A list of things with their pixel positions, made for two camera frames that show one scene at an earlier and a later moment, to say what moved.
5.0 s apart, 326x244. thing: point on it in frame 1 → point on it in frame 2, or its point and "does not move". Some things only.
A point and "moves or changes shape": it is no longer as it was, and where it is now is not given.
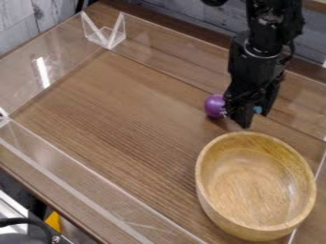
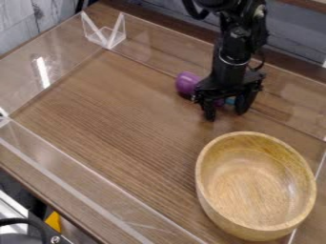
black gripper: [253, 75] → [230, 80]
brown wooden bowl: [256, 186] does not move
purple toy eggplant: [214, 106] moves or changes shape
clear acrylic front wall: [73, 193] does not move
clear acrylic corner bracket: [109, 37] does not move
